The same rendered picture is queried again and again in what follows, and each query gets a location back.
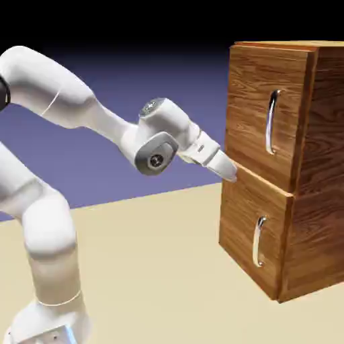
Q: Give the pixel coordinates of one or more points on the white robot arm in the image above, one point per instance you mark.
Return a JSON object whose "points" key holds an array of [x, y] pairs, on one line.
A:
{"points": [[51, 91]]}

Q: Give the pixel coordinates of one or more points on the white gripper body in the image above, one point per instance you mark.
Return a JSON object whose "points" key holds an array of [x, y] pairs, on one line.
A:
{"points": [[223, 165]]}

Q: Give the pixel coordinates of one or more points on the wooden cabinet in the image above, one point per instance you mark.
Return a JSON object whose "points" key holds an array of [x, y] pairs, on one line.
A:
{"points": [[319, 172]]}

